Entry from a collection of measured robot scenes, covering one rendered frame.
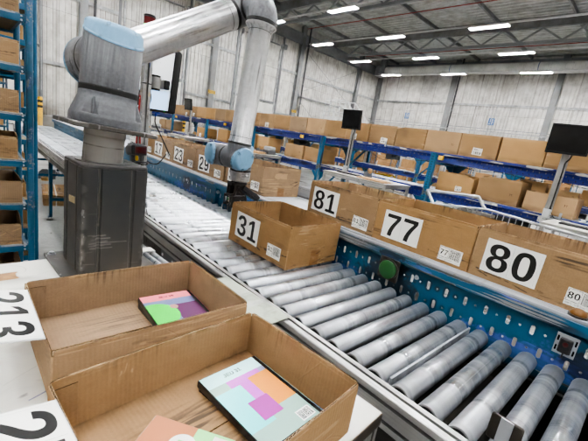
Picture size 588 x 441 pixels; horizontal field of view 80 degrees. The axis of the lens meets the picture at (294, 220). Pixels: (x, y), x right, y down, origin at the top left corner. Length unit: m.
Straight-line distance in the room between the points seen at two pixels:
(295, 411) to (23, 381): 0.48
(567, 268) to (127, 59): 1.34
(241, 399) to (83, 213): 0.68
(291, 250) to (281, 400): 0.72
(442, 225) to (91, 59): 1.18
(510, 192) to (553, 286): 4.46
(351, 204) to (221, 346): 0.95
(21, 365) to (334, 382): 0.57
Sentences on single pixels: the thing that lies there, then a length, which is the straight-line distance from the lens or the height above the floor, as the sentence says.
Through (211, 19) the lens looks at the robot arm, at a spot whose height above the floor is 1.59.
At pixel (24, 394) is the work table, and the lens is 0.79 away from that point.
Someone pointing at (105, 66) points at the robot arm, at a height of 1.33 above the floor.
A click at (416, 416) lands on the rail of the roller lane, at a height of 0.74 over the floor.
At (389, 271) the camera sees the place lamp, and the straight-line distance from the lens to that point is 1.37.
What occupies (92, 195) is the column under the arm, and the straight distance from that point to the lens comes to 1.10.
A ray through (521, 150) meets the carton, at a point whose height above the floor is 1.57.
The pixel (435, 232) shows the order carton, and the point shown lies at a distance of 1.35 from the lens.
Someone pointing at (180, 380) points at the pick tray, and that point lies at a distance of 0.76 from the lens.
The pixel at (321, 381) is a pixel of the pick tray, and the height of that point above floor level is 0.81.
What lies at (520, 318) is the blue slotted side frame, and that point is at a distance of 1.28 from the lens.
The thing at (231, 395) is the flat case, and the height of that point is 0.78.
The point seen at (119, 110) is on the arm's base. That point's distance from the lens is 1.10.
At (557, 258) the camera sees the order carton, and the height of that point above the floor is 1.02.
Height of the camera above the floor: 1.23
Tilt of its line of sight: 13 degrees down
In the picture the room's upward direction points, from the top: 9 degrees clockwise
